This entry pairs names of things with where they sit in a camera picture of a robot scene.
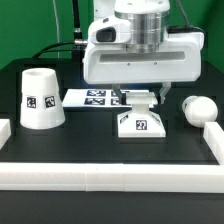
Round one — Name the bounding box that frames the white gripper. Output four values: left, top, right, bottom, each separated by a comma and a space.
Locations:
83, 16, 204, 104

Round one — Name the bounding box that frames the white lamp base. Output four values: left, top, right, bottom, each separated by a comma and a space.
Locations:
117, 92, 166, 138

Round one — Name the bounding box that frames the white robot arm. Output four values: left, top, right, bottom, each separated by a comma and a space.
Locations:
83, 0, 205, 104

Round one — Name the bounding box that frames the white lamp shade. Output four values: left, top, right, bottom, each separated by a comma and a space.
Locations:
20, 68, 65, 130

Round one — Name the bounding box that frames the white marker tag sheet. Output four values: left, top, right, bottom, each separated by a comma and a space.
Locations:
62, 88, 155, 109

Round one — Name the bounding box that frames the black cable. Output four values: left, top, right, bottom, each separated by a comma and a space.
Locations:
31, 0, 88, 60

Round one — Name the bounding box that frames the white cable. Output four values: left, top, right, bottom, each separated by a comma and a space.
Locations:
52, 0, 62, 60

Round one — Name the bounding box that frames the white left fence wall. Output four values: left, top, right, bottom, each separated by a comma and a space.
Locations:
0, 119, 11, 150

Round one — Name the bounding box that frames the white front fence wall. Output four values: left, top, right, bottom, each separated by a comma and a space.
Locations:
0, 163, 224, 193

